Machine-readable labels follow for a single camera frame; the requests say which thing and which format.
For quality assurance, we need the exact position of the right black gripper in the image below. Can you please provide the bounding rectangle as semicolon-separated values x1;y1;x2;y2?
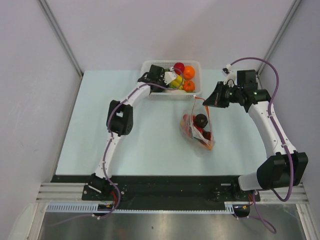
203;81;244;109

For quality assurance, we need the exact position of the dark mangosteen toy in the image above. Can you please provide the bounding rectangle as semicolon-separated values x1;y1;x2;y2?
194;113;208;129

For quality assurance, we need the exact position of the clear zip top bag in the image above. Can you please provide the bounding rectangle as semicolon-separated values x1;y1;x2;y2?
179;95;215;155

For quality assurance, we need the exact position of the red strawberry bunch toy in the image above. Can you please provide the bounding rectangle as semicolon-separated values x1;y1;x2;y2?
180;114;203;138

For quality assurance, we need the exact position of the brown steak slice toy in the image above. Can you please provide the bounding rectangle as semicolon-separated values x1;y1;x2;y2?
191;130;215;151

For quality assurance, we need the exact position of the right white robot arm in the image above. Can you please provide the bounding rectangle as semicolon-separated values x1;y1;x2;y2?
203;68;309;201

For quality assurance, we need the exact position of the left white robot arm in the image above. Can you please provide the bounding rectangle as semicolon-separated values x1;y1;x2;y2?
88;64;170;200

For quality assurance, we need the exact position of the yellow banana bunch toy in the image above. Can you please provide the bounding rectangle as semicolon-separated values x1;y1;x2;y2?
169;75;184;89

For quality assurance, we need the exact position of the white radish toy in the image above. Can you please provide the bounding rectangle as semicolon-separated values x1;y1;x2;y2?
164;89;187;94

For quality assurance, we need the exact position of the red apple toy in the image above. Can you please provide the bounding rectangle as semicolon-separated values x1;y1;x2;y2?
173;62;185;75

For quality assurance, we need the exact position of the small tangerine toy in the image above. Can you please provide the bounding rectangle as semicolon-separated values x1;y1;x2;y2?
182;80;196;93

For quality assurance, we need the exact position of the orange fruit toy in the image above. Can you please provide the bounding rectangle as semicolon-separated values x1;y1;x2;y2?
183;65;196;80

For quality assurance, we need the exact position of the white plastic basket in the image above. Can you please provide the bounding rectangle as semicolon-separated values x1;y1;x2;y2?
140;60;203;100

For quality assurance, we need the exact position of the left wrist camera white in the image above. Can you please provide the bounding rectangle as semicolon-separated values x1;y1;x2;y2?
163;67;177;85

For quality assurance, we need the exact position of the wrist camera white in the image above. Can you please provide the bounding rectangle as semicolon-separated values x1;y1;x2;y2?
222;64;237;85
163;67;177;85

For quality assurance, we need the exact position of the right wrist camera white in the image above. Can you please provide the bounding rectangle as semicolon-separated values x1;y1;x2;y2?
222;64;237;85

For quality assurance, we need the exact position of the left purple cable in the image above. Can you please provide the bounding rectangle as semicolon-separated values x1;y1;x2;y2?
49;79;186;227

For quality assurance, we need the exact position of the purple cable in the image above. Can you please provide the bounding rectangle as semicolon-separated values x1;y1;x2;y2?
229;57;293;233
49;79;186;227

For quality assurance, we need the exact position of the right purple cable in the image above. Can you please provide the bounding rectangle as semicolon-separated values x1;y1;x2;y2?
229;57;293;233

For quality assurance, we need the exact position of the white slotted cable duct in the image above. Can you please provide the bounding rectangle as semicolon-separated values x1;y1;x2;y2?
46;201;236;215

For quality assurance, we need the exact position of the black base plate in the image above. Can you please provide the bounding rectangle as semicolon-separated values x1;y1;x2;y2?
51;175;254;211

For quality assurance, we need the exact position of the aluminium frame rail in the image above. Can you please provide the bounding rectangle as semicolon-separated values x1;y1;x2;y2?
36;183;85;203

